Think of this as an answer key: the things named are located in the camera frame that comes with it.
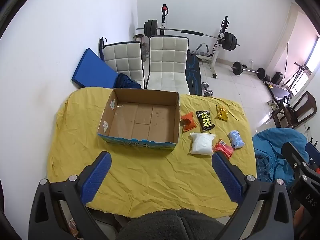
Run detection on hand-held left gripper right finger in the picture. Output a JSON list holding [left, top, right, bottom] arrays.
[[212, 152, 294, 240]]

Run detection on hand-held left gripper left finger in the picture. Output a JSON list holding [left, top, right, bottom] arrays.
[[28, 151, 113, 240]]

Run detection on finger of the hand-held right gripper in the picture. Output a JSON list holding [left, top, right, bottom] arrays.
[[306, 142, 320, 167], [281, 142, 316, 178]]

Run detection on red tissue packet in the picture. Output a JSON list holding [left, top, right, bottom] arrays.
[[212, 139, 235, 160]]

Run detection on light blue tissue packet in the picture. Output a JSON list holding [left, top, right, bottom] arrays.
[[227, 130, 245, 150]]

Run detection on white soft bag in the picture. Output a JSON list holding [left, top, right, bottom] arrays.
[[188, 132, 216, 156]]

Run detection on black snack packet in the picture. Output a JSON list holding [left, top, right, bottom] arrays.
[[196, 110, 215, 132]]

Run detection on yellow snack packet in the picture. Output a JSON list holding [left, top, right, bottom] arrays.
[[215, 105, 229, 122]]

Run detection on orange snack packet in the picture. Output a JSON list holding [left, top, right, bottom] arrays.
[[180, 112, 196, 132]]

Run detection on cardboard box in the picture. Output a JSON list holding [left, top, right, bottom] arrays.
[[97, 88, 181, 152]]

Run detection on person's right hand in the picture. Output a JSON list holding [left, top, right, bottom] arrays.
[[293, 209, 307, 231]]

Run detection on blue bean bag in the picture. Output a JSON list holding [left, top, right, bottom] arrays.
[[252, 127, 311, 188]]

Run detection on dark wooden chair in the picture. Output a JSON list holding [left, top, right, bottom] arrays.
[[271, 91, 318, 129]]

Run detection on yellow tablecloth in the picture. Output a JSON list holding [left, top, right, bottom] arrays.
[[46, 87, 258, 218]]

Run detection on grey fleece clothing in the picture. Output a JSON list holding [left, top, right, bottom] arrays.
[[116, 209, 226, 240]]

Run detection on black weight plates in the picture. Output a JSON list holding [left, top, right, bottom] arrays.
[[265, 72, 284, 86]]

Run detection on small dumbbell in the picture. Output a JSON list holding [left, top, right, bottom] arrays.
[[201, 81, 214, 97]]

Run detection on window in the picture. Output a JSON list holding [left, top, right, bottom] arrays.
[[295, 35, 320, 93]]

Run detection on dark blue cloth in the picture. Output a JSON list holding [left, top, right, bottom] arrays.
[[116, 73, 142, 89]]

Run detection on short barbell with black plates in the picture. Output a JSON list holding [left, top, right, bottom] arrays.
[[230, 61, 266, 81]]

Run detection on blue foam mat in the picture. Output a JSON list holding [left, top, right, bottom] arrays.
[[71, 49, 119, 89]]

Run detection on white padded chair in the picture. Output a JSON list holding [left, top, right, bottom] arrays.
[[103, 41, 146, 89], [145, 35, 191, 96]]

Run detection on white barbell rack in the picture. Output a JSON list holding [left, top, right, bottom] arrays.
[[157, 4, 229, 79]]

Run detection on black flat bag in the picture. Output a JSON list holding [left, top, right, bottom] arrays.
[[98, 37, 108, 61]]

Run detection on long barbell with black plates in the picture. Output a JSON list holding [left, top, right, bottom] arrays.
[[136, 19, 241, 51]]

